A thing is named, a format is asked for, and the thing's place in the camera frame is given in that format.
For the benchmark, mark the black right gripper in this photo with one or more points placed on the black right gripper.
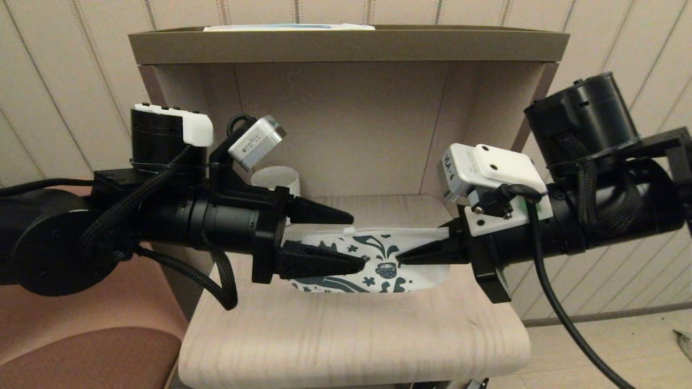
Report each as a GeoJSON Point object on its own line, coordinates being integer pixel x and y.
{"type": "Point", "coordinates": [508, 246]}

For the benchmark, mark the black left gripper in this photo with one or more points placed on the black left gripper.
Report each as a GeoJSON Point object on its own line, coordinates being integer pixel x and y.
{"type": "Point", "coordinates": [238, 221]}

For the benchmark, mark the white horse-print zipper pouch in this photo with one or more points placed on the white horse-print zipper pouch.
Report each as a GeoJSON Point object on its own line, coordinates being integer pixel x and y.
{"type": "Point", "coordinates": [421, 278]}

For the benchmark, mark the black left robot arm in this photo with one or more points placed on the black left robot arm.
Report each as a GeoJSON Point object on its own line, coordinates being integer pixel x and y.
{"type": "Point", "coordinates": [43, 243]}

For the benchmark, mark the white ribbed ceramic mug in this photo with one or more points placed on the white ribbed ceramic mug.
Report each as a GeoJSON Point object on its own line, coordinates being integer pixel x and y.
{"type": "Point", "coordinates": [275, 178]}

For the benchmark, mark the brown open shelf cabinet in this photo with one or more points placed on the brown open shelf cabinet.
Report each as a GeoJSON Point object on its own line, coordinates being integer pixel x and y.
{"type": "Point", "coordinates": [346, 97]}

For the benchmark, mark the brown baseboard strip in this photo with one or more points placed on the brown baseboard strip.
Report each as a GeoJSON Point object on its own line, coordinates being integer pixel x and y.
{"type": "Point", "coordinates": [621, 313]}

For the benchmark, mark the flat white and blue box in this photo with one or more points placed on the flat white and blue box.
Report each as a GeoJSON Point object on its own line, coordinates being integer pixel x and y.
{"type": "Point", "coordinates": [286, 27]}

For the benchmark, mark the brown shell chair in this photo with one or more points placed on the brown shell chair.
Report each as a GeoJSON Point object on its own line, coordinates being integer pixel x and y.
{"type": "Point", "coordinates": [81, 356]}

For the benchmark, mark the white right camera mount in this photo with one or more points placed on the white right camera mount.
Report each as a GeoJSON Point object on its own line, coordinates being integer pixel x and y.
{"type": "Point", "coordinates": [489, 224]}

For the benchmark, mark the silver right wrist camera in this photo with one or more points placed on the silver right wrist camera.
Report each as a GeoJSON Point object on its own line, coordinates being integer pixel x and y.
{"type": "Point", "coordinates": [459, 167]}

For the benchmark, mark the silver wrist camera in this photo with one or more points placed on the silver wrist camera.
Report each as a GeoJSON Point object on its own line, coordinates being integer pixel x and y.
{"type": "Point", "coordinates": [254, 143]}
{"type": "Point", "coordinates": [459, 167]}

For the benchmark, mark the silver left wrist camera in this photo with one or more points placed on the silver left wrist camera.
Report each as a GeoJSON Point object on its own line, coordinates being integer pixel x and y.
{"type": "Point", "coordinates": [254, 143]}

